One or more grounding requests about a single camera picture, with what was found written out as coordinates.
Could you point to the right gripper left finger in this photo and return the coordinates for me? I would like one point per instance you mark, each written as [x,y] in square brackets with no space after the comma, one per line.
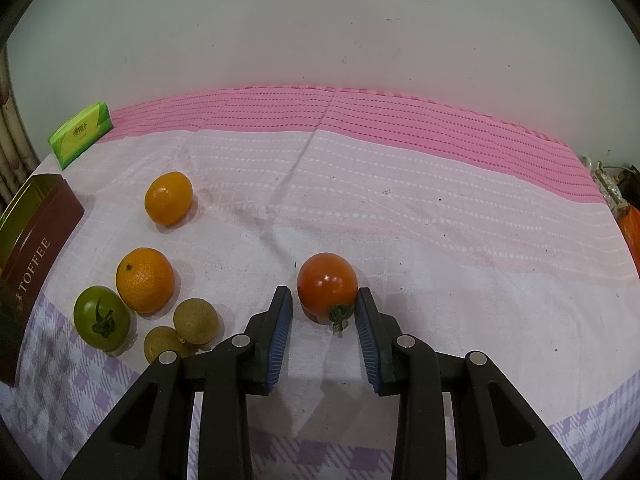
[147,433]

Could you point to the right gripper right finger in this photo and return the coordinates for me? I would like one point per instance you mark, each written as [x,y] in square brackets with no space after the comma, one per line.
[498,434]

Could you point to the small red tomato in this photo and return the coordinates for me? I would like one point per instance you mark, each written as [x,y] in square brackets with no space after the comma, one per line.
[327,288]

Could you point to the front longan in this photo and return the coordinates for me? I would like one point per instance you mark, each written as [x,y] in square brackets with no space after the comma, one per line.
[161,339]

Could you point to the longan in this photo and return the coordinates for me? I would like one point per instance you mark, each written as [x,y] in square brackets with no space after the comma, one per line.
[196,321]
[161,339]

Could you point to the back longan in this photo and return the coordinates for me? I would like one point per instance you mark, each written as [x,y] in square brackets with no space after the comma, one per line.
[196,321]

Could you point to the green tomato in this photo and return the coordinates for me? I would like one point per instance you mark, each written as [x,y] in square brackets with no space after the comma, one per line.
[101,318]

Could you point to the middle orange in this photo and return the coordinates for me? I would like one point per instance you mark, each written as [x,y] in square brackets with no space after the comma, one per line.
[145,280]

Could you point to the pink purple checked tablecloth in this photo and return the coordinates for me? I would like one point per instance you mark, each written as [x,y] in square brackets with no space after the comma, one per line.
[473,233]

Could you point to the far small orange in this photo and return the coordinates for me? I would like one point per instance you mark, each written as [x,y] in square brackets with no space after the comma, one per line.
[169,198]

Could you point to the gold and red toffee tin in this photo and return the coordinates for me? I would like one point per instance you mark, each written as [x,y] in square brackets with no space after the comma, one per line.
[34,228]

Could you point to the orange object at edge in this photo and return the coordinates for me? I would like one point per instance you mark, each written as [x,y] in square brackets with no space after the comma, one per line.
[619,186]

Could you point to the beige patterned curtain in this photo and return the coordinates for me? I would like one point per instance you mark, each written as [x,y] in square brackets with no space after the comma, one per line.
[18,158]

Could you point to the green tissue pack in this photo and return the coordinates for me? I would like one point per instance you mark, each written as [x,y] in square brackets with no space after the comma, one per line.
[76,135]

